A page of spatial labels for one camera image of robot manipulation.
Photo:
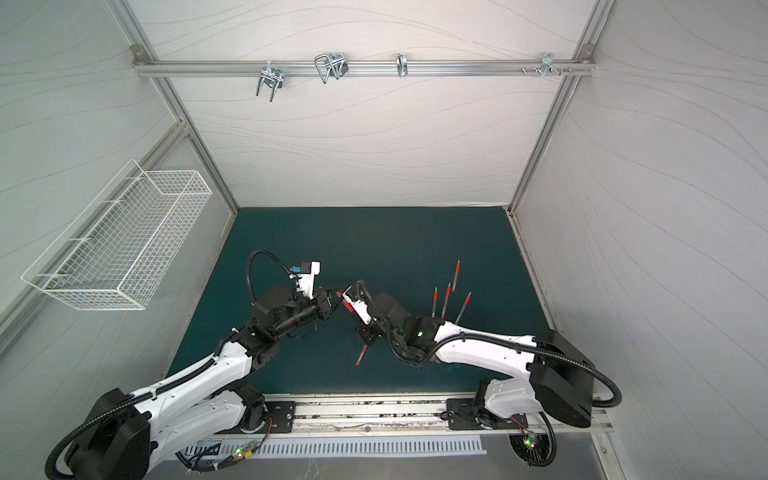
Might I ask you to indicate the metal bolt clamp right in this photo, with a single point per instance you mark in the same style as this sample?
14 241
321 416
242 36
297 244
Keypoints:
547 67

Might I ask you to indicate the white wire basket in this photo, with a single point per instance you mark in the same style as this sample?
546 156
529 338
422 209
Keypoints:
115 253

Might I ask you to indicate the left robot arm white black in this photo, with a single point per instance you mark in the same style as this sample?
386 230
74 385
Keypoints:
127 434

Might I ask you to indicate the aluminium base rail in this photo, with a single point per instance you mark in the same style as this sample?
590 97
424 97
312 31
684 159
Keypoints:
368 416

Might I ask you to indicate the aluminium crossbar rail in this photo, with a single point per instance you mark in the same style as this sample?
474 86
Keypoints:
357 68

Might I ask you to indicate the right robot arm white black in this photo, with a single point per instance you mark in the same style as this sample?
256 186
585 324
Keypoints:
542 374

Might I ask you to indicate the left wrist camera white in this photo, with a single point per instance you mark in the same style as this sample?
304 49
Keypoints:
303 276

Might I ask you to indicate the red pen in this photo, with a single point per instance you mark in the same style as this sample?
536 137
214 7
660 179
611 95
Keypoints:
447 296
361 356
434 300
455 277
463 308
345 300

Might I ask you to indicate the metal u-bolt clamp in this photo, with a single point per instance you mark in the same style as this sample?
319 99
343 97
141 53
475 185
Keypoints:
331 65
271 79

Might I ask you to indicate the metal U-bolt clamp middle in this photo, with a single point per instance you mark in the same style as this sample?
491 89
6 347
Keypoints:
331 65

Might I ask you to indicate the small metal bracket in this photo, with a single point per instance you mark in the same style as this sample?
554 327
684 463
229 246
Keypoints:
401 65

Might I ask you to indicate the metal U-bolt clamp left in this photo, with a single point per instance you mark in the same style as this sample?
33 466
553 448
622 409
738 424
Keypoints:
271 79

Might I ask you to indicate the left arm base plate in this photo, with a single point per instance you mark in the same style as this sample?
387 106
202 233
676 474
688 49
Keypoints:
277 415

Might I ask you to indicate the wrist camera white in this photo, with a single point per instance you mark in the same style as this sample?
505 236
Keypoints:
361 310
303 276

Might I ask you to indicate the white slotted cable duct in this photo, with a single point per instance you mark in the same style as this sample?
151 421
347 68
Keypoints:
371 447

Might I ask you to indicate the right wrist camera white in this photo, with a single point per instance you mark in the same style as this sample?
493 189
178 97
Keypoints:
361 310

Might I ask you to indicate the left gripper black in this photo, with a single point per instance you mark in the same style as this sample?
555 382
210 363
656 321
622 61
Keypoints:
324 301

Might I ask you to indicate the green table mat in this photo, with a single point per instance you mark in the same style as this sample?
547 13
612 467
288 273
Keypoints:
403 252

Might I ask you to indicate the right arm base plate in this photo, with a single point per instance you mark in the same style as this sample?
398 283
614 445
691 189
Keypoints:
461 414

